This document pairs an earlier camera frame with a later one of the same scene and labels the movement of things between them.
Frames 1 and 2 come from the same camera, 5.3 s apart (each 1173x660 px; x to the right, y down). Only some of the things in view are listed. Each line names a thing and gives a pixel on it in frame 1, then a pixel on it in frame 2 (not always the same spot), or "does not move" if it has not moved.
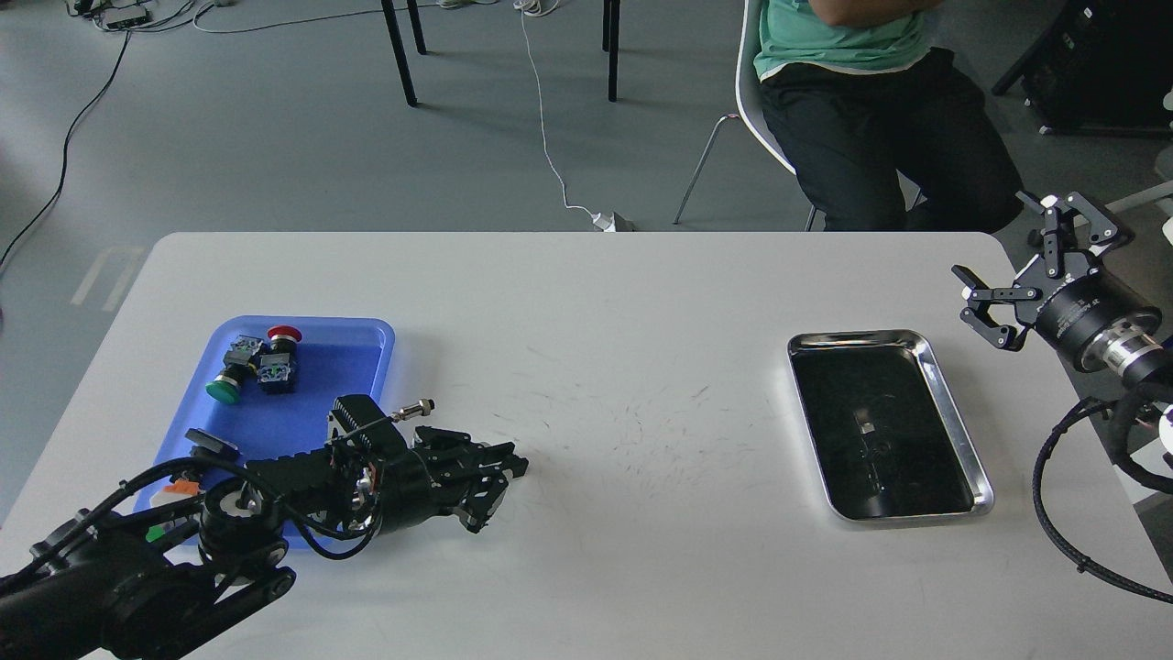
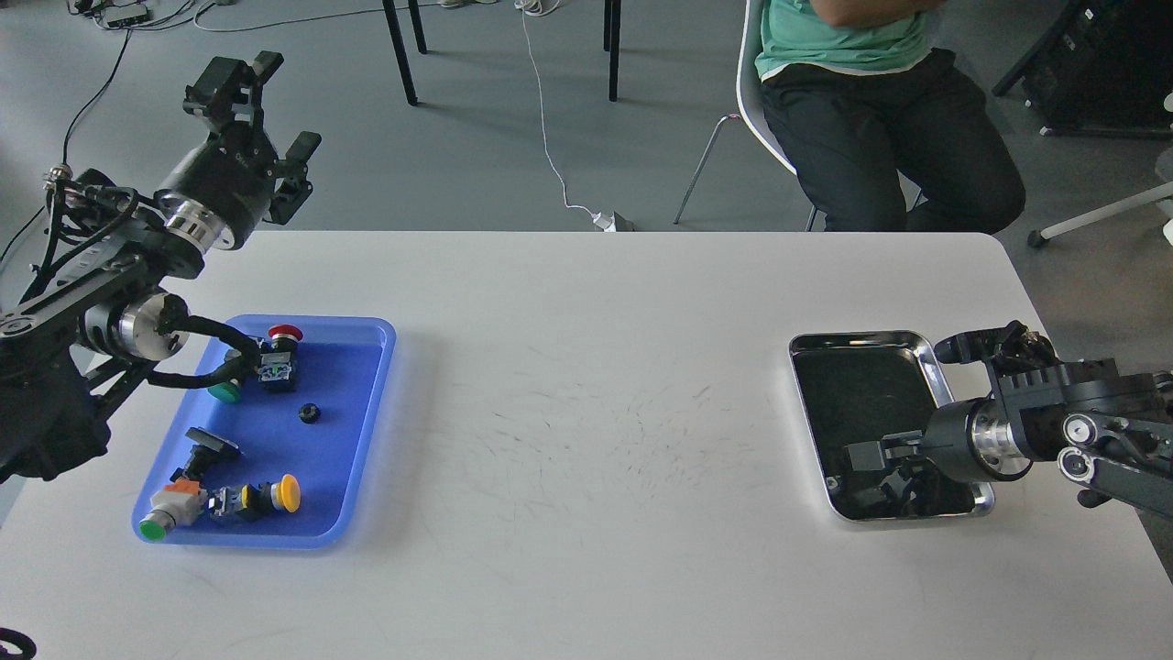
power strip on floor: [120, 16] does not move
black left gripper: [444, 471] → [220, 193]
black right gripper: [1070, 309] → [973, 438]
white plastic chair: [750, 94] does not move
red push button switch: [277, 366] does not move
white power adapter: [605, 223] does not move
